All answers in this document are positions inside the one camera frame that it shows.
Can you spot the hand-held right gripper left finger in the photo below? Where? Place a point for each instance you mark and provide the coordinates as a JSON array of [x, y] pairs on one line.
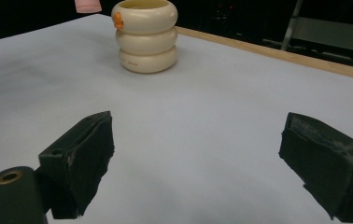
[[78, 161]]

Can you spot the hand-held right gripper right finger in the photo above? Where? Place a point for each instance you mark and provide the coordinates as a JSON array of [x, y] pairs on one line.
[[330, 168]]

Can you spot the cream ribbed cup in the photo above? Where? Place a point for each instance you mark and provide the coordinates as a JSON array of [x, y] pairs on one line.
[[146, 43]]

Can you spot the pink hairbrush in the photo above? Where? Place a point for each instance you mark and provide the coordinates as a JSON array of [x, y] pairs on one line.
[[87, 6]]

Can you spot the white table sheet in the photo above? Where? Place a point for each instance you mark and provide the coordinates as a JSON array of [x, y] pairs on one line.
[[196, 118]]

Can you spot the white metal stand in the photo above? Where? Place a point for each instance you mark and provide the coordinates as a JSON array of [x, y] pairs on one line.
[[330, 32]]

